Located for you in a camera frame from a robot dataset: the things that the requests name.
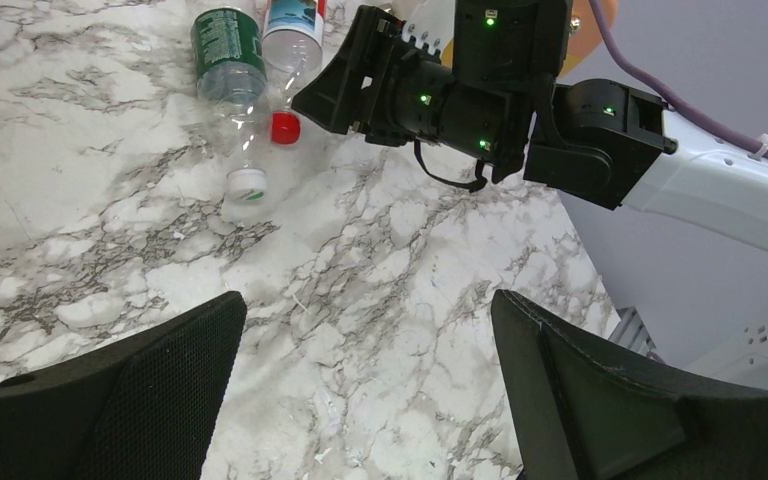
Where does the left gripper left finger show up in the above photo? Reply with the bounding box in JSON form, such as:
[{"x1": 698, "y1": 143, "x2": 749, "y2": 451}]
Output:
[{"x1": 0, "y1": 291, "x2": 247, "y2": 479}]

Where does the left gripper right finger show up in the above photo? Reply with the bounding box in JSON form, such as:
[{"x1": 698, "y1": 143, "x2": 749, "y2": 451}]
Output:
[{"x1": 491, "y1": 290, "x2": 768, "y2": 479}]

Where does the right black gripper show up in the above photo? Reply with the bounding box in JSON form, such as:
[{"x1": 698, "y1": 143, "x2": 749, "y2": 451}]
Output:
[{"x1": 291, "y1": 1, "x2": 572, "y2": 185}]

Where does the clear bottle red blue label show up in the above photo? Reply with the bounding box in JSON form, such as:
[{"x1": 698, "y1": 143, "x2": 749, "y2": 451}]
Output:
[{"x1": 263, "y1": 0, "x2": 327, "y2": 145}]

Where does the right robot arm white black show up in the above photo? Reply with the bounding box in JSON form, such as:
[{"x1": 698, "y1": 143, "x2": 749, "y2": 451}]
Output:
[{"x1": 292, "y1": 1, "x2": 768, "y2": 388}]

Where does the clear bottle dark green label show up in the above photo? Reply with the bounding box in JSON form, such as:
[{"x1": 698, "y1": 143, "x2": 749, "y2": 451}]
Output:
[{"x1": 190, "y1": 1, "x2": 269, "y2": 205}]

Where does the white cylindrical container orange lid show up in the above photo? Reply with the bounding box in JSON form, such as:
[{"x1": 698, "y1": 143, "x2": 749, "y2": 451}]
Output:
[{"x1": 560, "y1": 0, "x2": 619, "y2": 77}]

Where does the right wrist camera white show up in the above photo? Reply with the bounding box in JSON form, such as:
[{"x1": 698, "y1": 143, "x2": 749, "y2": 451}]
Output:
[{"x1": 391, "y1": 0, "x2": 456, "y2": 66}]

